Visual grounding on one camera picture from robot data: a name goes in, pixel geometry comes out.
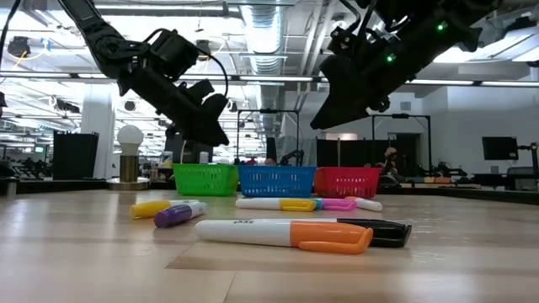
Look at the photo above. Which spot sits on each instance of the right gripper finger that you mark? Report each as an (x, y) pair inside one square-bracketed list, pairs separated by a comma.
[(341, 97)]

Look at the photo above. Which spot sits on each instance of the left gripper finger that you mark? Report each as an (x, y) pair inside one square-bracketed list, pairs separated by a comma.
[(202, 122), (201, 89)]

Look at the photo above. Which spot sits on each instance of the purple cap white marker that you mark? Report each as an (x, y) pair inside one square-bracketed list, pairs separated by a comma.
[(172, 216)]

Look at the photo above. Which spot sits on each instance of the yellow cap white marker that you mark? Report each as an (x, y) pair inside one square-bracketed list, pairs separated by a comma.
[(295, 205), (147, 209)]

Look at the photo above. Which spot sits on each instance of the pink cap white marker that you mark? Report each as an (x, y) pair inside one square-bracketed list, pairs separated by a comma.
[(337, 204)]

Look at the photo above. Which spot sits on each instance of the light blue cap white marker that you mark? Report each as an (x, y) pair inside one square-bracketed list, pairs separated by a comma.
[(318, 203)]

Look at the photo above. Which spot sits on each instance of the orange cap white marker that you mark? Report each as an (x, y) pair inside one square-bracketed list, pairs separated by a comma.
[(370, 204), (328, 235)]

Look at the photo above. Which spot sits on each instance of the black cap white marker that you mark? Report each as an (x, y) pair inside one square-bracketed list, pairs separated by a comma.
[(391, 233)]

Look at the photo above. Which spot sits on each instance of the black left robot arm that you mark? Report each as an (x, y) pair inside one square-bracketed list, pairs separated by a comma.
[(105, 42)]

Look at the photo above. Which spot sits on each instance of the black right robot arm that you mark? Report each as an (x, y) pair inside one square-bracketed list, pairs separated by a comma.
[(438, 25)]

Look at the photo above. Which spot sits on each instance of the small black desk robot arm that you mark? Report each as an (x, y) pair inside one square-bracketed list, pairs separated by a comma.
[(295, 156), (452, 170)]

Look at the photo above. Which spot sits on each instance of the long ceiling light strip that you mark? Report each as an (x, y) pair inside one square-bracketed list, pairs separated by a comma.
[(442, 82), (210, 77), (273, 78), (509, 83)]

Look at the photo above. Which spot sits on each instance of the dark flat screen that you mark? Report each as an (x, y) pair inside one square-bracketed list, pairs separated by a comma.
[(191, 153)]

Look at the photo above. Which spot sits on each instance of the white container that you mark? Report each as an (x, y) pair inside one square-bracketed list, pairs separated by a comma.
[(204, 157)]

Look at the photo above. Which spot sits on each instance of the white bottle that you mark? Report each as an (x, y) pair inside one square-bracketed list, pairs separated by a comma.
[(167, 160)]

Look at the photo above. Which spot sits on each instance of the white globe lamp brass base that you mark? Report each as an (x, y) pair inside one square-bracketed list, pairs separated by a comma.
[(129, 139)]

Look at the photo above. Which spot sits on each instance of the green plastic basket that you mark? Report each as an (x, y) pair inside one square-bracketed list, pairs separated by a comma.
[(206, 181)]

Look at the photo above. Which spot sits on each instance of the person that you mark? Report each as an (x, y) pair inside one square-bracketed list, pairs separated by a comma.
[(390, 162), (270, 161)]

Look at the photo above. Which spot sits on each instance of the red plastic basket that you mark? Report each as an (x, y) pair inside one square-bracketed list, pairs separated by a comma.
[(347, 183)]

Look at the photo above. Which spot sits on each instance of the blue plastic basket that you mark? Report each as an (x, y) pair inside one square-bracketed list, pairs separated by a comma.
[(275, 181)]

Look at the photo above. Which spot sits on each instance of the black partition panel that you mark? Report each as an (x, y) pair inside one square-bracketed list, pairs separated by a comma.
[(76, 155)]

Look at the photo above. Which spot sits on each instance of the black computer monitor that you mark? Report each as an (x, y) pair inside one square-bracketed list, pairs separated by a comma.
[(500, 148)]

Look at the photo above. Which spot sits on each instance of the black metal frame stand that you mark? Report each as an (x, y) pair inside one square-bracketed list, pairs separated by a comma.
[(238, 134), (429, 139)]

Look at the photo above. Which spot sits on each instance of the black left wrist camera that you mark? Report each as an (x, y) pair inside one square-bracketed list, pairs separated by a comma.
[(174, 52)]

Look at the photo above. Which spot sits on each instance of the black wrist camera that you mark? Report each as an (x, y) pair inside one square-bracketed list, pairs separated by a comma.
[(174, 52), (345, 40)]

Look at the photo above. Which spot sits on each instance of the black ceiling-mounted camera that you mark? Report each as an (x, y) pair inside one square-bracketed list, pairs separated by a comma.
[(204, 44), (19, 46)]

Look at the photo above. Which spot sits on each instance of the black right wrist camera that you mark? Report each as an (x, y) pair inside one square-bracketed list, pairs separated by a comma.
[(345, 40)]

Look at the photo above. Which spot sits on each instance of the black partition wall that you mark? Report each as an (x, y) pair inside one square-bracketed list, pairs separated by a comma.
[(358, 153)]

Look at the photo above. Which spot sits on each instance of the silver ribbed air duct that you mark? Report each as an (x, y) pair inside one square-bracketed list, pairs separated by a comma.
[(265, 38)]

